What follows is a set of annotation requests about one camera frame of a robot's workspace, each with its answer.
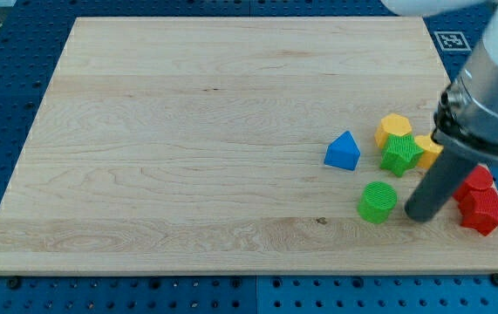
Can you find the black screw bottom left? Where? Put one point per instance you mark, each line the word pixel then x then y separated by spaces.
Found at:
pixel 13 283

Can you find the white fiducial marker tag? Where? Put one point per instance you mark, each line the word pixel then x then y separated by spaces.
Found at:
pixel 452 41

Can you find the red star block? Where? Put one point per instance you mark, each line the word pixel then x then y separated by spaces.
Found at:
pixel 479 210

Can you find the yellow block behind star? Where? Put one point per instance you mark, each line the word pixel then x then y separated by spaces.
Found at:
pixel 431 150

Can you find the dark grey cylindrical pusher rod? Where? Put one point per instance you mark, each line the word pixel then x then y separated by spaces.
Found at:
pixel 438 185

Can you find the green star block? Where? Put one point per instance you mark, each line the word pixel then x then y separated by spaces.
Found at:
pixel 400 153

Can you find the yellow hexagon block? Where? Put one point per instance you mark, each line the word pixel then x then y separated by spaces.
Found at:
pixel 392 124

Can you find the blue triangle block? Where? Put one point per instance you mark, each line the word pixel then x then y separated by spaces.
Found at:
pixel 343 152

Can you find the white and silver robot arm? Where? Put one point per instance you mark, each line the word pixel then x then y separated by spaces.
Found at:
pixel 465 125

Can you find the light wooden board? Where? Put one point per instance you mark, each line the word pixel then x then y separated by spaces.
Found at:
pixel 173 146

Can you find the green cylinder block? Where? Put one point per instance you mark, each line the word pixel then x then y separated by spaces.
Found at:
pixel 377 202

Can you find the red cylinder block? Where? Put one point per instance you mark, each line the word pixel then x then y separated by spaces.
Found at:
pixel 479 179

